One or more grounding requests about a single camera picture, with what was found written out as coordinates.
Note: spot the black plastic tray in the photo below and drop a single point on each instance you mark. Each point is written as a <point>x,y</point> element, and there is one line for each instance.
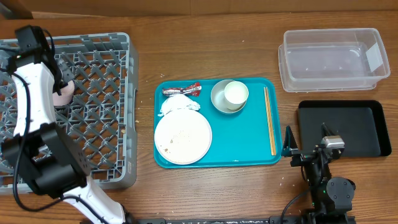
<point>360,123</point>

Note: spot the red silver snack wrapper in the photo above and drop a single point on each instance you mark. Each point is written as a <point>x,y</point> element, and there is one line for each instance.
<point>192,90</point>

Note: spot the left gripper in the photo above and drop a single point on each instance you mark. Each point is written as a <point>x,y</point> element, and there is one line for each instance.
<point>70,73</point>

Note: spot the large white dinner plate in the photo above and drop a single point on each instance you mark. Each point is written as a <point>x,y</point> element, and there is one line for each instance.
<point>183,136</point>

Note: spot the clear plastic storage bin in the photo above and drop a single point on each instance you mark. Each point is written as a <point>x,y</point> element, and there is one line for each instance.
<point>332,60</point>

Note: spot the crumpled white napkin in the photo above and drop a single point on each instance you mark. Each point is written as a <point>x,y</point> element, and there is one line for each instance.
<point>177,102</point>

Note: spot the white cup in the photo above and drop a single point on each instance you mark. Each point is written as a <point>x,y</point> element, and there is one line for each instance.
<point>236,94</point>

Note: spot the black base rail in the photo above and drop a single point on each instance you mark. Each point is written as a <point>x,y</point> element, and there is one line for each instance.
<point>270,220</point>

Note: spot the grey green bowl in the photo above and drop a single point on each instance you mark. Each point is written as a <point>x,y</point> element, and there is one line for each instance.
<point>218,99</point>

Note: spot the grey plastic dish rack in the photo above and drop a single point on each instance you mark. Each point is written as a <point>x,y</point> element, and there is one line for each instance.
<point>100,117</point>

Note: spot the teal serving tray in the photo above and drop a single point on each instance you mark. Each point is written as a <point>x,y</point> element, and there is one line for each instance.
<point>241,138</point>

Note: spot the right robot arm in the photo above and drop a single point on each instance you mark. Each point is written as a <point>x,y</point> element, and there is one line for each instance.
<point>331,196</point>

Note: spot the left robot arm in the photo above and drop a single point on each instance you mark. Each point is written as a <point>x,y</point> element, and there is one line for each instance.
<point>40,151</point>

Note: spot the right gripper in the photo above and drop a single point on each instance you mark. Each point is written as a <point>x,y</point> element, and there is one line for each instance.
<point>308,155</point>

